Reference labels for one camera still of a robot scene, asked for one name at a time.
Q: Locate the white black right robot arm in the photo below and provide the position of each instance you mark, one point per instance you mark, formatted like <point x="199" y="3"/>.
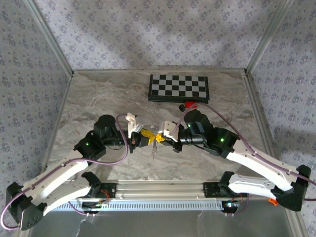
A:
<point x="259" y="163"/>

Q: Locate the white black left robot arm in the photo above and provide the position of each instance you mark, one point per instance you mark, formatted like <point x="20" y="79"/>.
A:
<point x="56" y="175"/>

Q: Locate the small red block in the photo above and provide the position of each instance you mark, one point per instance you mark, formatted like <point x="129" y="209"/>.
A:
<point x="190" y="104"/>

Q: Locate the small black chess piece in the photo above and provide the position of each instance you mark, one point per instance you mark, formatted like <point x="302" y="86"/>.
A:
<point x="182" y="107"/>

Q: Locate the black and grey chessboard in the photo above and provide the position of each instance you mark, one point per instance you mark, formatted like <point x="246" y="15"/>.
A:
<point x="179" y="86"/>

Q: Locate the black controller board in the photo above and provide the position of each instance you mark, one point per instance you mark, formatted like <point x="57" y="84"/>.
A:
<point x="92" y="205"/>
<point x="230" y="206"/>

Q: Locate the grey metal sheet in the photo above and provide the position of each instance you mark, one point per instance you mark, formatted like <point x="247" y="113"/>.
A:
<point x="160" y="224"/>

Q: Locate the aluminium frame rail with bases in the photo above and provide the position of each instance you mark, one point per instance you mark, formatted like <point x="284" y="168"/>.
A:
<point x="160" y="188"/>

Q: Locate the long aluminium table edge rail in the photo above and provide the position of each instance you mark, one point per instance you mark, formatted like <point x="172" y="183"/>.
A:
<point x="259" y="111"/>
<point x="56" y="123"/>

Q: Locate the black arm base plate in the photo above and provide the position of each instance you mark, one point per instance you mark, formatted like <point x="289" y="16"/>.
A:
<point x="209" y="190"/>
<point x="111" y="191"/>

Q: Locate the short aluminium table edge rail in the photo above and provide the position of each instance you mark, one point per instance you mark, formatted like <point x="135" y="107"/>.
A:
<point x="111" y="71"/>

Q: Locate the aluminium corner post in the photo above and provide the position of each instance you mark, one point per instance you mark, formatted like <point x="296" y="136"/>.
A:
<point x="50" y="37"/>
<point x="268" y="37"/>

